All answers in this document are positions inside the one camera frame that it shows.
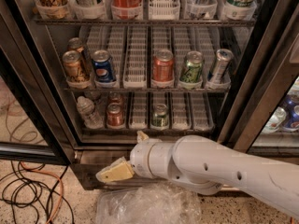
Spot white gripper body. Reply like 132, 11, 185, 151
130, 139, 163, 179

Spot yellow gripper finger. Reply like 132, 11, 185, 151
137, 131, 150, 143
95, 157, 135, 183

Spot red coke can front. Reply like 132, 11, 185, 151
107, 103, 124, 127

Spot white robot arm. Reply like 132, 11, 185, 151
96, 131, 299, 219

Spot green can bottom shelf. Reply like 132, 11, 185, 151
151, 104, 169, 128

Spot green can shelf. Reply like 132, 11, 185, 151
151, 104, 169, 128
179, 50, 204, 83

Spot red can behind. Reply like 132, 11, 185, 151
107, 92, 124, 105

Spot orange red can middle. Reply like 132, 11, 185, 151
152, 49, 174, 82

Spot green can middle shelf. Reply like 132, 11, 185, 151
179, 50, 204, 83

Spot blue pepsi can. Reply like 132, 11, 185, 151
92, 49, 116, 83

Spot stainless steel fridge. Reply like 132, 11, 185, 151
1, 0, 298, 189

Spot gold brown can front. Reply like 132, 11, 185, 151
63, 50, 90, 83

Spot gold brown can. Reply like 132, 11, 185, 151
67, 37, 88, 64
63, 50, 90, 83

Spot left glass fridge door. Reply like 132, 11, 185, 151
0, 9, 70, 165

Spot glass fridge door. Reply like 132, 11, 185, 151
0, 9, 70, 165
217, 0, 299, 164

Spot silver slim can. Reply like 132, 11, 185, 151
207, 49, 234, 84

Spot gold brown can behind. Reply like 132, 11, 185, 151
67, 37, 88, 64

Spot right glass fridge door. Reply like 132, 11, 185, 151
217, 0, 299, 164

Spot white green can right door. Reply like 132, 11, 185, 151
263, 107, 287, 133

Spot blue can right door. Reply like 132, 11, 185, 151
282, 105, 299, 132

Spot clear plastic bag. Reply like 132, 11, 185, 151
95, 182, 202, 224

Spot white empty tray middle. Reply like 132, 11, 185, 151
123, 27, 148, 89

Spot clear water bottle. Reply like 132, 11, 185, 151
77, 96, 103, 129

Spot orange cable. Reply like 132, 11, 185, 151
20, 161, 64, 224

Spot black cables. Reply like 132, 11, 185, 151
0, 161, 76, 224

